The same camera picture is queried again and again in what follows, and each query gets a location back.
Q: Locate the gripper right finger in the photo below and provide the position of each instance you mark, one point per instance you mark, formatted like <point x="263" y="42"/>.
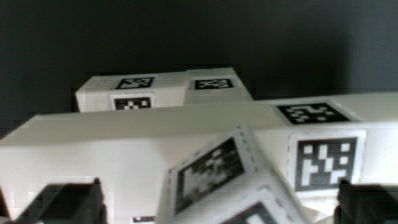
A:
<point x="366" y="204"/>

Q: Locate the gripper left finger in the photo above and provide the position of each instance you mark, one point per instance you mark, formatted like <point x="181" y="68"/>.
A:
<point x="67" y="204"/>

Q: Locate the white chair back frame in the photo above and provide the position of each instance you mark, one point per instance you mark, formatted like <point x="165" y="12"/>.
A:
<point x="327" y="137"/>

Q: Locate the white tagged leg cube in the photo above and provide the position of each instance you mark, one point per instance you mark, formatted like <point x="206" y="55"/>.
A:
<point x="224" y="187"/>

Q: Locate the white chair leg front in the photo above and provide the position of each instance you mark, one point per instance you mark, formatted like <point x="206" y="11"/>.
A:
<point x="135" y="91"/>

